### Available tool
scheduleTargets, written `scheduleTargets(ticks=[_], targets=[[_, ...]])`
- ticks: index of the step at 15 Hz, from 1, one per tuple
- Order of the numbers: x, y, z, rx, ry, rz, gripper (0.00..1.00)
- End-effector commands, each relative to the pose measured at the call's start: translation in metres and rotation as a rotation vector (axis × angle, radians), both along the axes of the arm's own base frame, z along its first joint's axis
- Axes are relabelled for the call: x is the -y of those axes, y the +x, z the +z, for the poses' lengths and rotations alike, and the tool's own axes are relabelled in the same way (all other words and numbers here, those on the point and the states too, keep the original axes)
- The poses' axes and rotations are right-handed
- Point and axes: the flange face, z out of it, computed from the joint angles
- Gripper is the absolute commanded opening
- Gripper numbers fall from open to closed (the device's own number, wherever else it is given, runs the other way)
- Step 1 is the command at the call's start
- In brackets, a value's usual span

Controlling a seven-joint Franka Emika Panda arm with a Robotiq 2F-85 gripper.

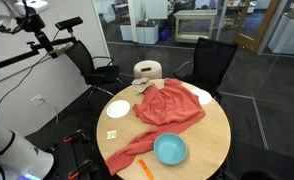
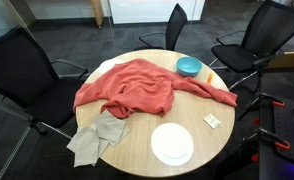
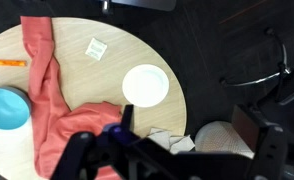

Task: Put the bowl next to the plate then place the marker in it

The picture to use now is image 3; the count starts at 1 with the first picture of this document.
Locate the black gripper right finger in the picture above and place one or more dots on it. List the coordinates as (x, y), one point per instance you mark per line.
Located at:
(267, 146)

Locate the orange marker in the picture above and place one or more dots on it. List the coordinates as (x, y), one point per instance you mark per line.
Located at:
(5, 62)

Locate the white plate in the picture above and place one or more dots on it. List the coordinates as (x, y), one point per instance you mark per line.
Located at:
(145, 85)

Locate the red cloth garment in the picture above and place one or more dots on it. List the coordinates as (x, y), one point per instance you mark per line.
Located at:
(57, 120)

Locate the beige cloth napkin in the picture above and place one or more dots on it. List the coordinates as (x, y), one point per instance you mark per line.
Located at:
(183, 144)
(160, 137)

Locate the blue bowl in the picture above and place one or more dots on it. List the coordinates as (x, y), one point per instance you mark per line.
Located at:
(5, 108)

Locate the large black mesh office chair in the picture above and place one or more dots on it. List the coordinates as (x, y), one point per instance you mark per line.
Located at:
(220, 140)

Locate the small white green packet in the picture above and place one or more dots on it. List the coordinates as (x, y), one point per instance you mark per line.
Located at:
(96, 49)

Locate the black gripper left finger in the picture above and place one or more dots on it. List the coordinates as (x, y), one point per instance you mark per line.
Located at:
(83, 150)

